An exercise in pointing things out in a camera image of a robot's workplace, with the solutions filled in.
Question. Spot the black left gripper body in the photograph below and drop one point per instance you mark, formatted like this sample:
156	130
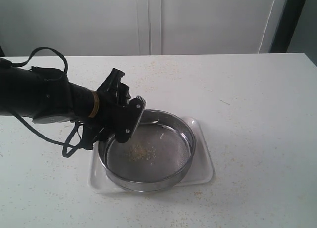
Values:
113	100

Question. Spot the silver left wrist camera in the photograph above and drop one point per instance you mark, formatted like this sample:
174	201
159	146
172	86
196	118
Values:
54	116

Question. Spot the yellow grain pile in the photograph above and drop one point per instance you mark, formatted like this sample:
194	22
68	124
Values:
139	152

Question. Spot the round steel mesh sieve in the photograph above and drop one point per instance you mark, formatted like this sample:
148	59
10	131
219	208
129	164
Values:
157	157

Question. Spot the white cabinet doors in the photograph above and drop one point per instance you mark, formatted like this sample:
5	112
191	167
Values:
139	27

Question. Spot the white plastic tray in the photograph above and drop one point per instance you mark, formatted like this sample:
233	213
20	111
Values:
201	171

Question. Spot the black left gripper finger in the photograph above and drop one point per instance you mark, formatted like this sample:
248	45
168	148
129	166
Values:
113	85
128	118

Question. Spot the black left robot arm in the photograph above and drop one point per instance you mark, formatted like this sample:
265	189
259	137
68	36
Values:
47	96

